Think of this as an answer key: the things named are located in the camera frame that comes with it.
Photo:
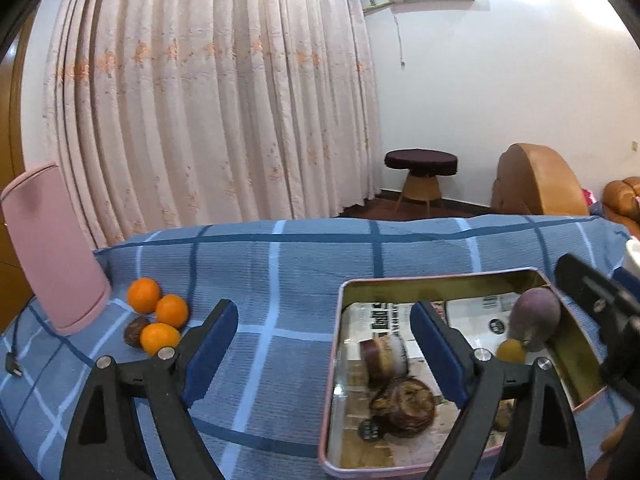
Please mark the orange tangerine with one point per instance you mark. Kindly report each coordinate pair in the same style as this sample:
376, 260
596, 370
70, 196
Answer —
143, 295
158, 335
172, 310

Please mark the pink floral curtain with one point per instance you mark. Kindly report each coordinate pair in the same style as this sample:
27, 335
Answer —
169, 113

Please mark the blue plaid tablecloth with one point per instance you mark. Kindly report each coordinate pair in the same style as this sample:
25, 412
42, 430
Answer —
261, 417

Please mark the brown white cut fruit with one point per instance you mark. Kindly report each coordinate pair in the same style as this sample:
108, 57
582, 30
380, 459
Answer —
385, 358

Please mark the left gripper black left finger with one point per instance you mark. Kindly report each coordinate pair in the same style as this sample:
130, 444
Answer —
105, 439

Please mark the dark brown round fruit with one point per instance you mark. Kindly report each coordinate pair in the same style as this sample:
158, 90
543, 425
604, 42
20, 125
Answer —
133, 330

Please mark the white ceramic mug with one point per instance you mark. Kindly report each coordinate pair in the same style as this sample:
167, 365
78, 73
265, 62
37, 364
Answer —
632, 257

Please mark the pink floral blanket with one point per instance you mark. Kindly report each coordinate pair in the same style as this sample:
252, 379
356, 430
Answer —
590, 198

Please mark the small brown-green longan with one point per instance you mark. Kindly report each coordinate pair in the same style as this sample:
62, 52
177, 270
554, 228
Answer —
511, 351
504, 415

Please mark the pink metal tray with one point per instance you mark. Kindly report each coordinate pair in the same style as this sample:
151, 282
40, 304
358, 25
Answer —
430, 376

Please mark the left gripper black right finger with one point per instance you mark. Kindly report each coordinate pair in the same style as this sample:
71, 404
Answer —
542, 441

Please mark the purple passion fruit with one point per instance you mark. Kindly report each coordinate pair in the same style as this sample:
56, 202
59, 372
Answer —
534, 318

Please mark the dark round stool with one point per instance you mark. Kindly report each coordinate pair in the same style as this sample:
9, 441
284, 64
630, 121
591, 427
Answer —
424, 168

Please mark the brown leather armchair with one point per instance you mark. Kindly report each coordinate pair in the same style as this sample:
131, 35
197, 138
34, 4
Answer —
534, 179

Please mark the brown leather sofa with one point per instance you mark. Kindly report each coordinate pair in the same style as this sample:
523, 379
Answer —
621, 203

